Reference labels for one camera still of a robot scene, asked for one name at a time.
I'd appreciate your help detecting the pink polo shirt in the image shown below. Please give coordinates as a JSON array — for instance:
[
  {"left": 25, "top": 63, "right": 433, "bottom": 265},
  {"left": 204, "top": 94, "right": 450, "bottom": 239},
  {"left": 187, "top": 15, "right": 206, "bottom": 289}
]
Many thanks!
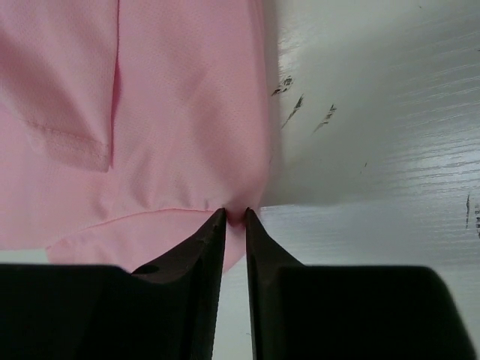
[{"left": 1, "top": 1, "right": 271, "bottom": 270}]

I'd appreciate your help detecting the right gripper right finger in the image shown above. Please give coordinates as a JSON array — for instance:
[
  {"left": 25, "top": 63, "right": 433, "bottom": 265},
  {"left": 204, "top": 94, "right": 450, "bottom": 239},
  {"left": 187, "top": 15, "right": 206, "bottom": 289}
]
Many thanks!
[{"left": 244, "top": 208, "right": 302, "bottom": 359}]

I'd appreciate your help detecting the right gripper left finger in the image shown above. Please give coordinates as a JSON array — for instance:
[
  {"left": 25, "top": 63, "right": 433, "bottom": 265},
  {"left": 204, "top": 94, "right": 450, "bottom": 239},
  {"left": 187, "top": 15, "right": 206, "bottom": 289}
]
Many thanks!
[{"left": 132, "top": 208, "right": 227, "bottom": 359}]

